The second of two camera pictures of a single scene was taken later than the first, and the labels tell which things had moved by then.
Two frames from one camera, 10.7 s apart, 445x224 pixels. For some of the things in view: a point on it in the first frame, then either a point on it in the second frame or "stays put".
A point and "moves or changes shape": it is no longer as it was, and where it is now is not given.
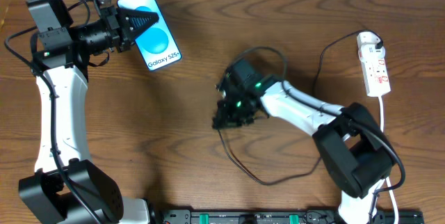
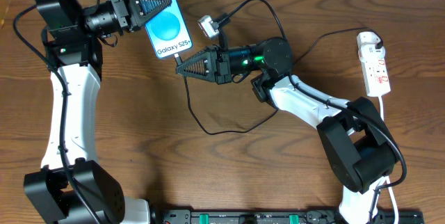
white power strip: x=376 y=77 stays put
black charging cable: x=286 y=76 -> x=373 y=33
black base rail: x=280 y=216 stays put
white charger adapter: x=366 y=42 stays put
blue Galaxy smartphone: x=156 y=42 moves or changes shape
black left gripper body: x=116 y=26 -> x=122 y=10
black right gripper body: x=227 y=119 -> x=220 y=65
